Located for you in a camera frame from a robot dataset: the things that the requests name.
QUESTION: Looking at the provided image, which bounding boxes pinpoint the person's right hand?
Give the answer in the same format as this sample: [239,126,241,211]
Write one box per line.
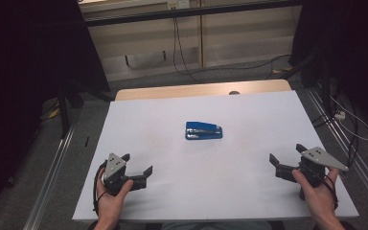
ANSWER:
[291,167,340,222]

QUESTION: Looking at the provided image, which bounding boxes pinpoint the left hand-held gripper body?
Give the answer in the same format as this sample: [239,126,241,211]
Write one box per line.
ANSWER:
[103,152,132,196]

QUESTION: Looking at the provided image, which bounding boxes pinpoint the black horizontal bar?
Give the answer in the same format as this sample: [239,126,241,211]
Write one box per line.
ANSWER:
[83,0,303,28]

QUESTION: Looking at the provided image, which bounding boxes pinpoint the white table cover sheet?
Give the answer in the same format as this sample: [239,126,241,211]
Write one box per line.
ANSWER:
[72,90,360,222]

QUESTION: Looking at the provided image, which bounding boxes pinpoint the wooden table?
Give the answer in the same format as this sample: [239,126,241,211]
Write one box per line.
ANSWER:
[114,79,292,102]

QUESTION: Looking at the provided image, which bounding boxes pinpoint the person's grey clothing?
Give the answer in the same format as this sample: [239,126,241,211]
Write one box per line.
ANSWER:
[159,220,273,230]

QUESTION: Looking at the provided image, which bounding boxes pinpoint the blue stapler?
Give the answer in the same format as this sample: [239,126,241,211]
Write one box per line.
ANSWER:
[184,121,223,141]

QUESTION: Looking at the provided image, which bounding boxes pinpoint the right hand-held gripper black cable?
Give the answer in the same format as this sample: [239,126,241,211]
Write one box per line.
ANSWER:
[310,171,340,211]

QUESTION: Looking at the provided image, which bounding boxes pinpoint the white wall socket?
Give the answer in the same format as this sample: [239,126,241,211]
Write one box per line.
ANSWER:
[167,0,191,10]

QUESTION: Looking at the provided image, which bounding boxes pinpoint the black metal stand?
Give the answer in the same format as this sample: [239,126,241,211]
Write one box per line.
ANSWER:
[279,47,339,128]
[39,80,116,140]

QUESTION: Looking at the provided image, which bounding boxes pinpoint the aluminium floor rail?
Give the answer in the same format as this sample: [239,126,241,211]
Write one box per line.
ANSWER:
[22,124,77,230]
[306,87,368,210]

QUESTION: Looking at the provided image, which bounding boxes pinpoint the black floor cable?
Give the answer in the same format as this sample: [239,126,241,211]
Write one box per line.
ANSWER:
[188,53,293,81]

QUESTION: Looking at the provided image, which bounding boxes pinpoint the hand-held gripper black cable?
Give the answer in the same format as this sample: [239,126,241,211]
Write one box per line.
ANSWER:
[92,160,108,216]
[310,171,340,211]

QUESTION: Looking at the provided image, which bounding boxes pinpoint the white floor cable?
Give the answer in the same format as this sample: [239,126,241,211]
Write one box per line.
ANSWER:
[329,95,368,142]

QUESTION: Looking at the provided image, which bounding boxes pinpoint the black hanging cable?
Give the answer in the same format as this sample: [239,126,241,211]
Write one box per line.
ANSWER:
[172,16,202,84]

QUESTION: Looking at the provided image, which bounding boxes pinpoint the person's left hand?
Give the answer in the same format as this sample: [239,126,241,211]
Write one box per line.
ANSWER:
[95,167,135,223]

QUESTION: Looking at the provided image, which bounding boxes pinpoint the black curtain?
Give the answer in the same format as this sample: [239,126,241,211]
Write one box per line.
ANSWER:
[0,0,111,215]
[288,0,368,137]

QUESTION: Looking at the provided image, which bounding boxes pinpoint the left hand-held gripper black cable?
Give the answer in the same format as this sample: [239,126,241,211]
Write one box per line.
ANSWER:
[92,160,108,216]

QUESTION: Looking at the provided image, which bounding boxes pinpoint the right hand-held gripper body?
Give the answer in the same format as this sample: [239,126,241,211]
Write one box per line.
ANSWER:
[297,146,350,201]

